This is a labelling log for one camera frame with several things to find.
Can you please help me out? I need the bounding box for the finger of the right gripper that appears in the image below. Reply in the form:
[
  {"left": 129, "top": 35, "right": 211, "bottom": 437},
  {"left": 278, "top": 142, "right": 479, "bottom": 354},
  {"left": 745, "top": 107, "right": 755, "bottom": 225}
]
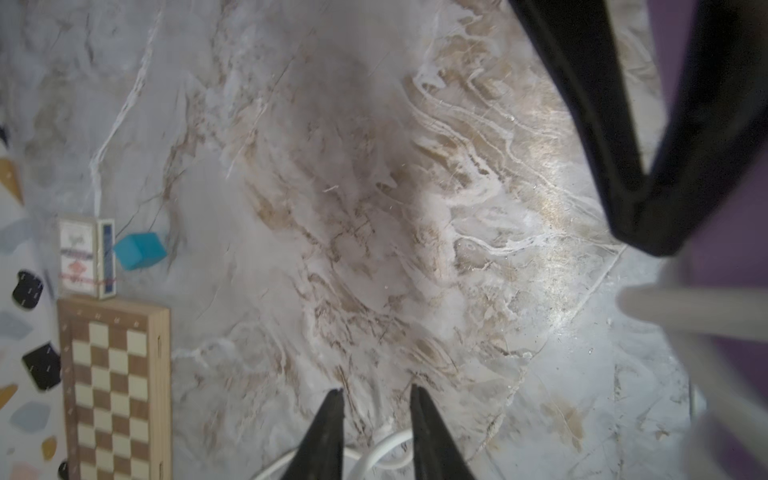
[
  {"left": 626, "top": 1, "right": 767, "bottom": 257},
  {"left": 510, "top": 0, "right": 645, "bottom": 240}
]

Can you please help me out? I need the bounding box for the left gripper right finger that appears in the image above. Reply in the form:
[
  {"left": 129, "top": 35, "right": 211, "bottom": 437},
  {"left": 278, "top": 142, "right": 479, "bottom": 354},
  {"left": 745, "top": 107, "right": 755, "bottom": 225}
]
[{"left": 410, "top": 384, "right": 475, "bottom": 480}]

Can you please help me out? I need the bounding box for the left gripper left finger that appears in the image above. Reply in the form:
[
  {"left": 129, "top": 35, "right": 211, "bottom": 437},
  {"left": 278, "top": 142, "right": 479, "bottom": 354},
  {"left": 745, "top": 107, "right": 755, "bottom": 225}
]
[{"left": 282, "top": 389, "right": 344, "bottom": 480}]

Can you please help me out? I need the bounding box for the purple power strip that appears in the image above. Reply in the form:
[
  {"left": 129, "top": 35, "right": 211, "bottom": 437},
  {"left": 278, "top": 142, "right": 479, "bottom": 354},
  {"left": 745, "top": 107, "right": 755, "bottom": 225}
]
[{"left": 644, "top": 0, "right": 768, "bottom": 480}]

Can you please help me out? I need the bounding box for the white power cord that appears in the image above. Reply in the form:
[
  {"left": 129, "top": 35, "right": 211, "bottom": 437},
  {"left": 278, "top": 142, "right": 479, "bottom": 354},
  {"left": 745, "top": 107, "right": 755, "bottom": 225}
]
[{"left": 251, "top": 251, "right": 768, "bottom": 480}]

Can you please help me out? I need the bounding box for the wooden chess board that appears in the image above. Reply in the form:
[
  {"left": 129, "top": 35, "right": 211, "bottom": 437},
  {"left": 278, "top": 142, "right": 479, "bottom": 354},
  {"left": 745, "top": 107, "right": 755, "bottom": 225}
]
[{"left": 57, "top": 296, "right": 172, "bottom": 480}]

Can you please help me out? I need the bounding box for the teal cube block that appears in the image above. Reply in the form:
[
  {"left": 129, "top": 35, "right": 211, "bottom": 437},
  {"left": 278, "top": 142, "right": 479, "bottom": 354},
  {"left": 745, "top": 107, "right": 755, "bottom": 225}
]
[{"left": 114, "top": 232, "right": 167, "bottom": 271}]

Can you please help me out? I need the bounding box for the playing card box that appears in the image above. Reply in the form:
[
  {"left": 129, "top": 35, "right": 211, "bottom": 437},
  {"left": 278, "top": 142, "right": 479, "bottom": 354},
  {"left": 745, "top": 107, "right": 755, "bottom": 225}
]
[{"left": 58, "top": 216, "right": 117, "bottom": 300}]

